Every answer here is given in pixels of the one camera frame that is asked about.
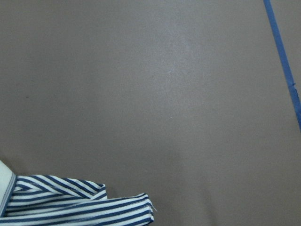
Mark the navy white striped polo shirt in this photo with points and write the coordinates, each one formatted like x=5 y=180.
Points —
x=46 y=200

